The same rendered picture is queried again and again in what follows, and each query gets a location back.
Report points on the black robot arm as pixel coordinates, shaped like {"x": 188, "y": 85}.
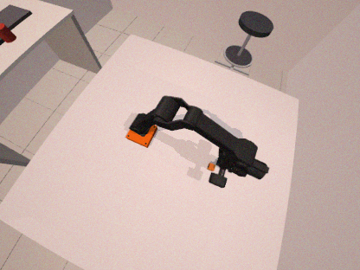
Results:
{"x": 239, "y": 152}

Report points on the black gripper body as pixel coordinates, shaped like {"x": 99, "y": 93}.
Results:
{"x": 219, "y": 179}

